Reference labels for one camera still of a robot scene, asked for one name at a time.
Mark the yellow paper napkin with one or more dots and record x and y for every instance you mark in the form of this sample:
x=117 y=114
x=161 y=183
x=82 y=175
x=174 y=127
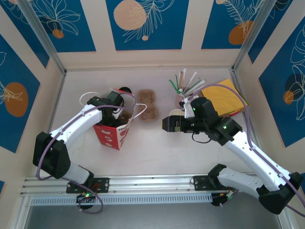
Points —
x=226 y=95

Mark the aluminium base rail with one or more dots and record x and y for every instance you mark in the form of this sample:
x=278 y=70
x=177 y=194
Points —
x=152 y=183

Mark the small circuit board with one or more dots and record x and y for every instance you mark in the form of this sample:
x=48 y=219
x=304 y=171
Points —
x=85 y=196
x=218 y=200

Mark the red printed paper bag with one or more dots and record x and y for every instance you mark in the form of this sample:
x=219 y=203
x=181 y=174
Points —
x=108 y=138

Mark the aluminium frame post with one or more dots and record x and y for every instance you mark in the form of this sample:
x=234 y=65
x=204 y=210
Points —
x=252 y=31
x=43 y=33

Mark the short white wrapped straw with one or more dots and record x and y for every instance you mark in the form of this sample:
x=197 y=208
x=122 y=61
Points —
x=196 y=96

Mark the black plastic cup lid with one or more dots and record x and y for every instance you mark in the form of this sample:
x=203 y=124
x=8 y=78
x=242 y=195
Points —
x=125 y=90

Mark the thin green wrapped straw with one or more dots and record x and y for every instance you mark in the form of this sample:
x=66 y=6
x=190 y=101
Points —
x=176 y=80

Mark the coloured paper napkin stack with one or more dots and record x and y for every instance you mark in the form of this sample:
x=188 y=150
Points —
x=238 y=111

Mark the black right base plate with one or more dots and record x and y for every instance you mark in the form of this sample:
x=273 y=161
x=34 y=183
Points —
x=200 y=183

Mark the brown paper straw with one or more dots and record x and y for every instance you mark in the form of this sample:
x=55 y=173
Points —
x=181 y=81

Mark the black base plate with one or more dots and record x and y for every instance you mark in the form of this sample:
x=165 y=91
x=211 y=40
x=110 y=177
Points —
x=102 y=184
x=200 y=183

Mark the green paper cup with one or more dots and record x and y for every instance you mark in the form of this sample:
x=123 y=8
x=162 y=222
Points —
x=175 y=112

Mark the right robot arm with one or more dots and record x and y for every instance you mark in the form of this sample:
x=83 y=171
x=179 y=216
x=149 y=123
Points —
x=250 y=152

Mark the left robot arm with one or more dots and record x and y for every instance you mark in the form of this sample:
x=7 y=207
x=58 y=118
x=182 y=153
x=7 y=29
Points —
x=76 y=121

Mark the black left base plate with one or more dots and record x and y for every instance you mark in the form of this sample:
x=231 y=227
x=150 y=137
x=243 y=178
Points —
x=102 y=184

